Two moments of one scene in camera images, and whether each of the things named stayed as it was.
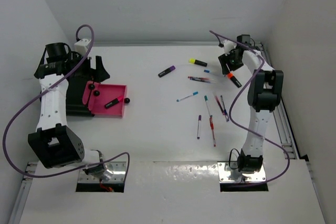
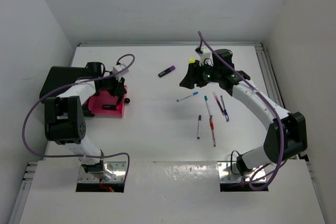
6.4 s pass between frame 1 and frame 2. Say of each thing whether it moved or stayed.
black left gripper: moved
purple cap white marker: stayed
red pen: stayed
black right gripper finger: moved
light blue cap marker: stayed
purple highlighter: stayed
